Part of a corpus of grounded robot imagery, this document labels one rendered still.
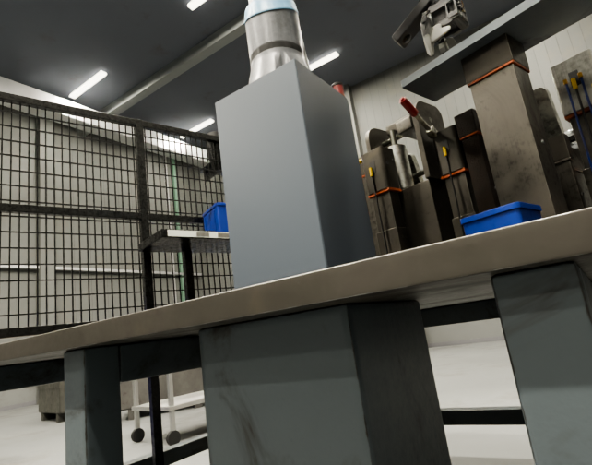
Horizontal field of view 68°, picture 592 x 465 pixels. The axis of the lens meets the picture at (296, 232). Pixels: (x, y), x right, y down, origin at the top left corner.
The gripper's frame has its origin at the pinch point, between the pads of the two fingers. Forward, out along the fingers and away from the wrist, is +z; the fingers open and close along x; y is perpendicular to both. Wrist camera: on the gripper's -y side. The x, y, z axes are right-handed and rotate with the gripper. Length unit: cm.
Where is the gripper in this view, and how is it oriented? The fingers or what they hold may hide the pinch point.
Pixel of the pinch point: (442, 68)
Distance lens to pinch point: 113.4
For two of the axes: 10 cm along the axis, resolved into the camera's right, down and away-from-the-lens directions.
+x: 6.6, 0.8, 7.5
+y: 7.4, -2.5, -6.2
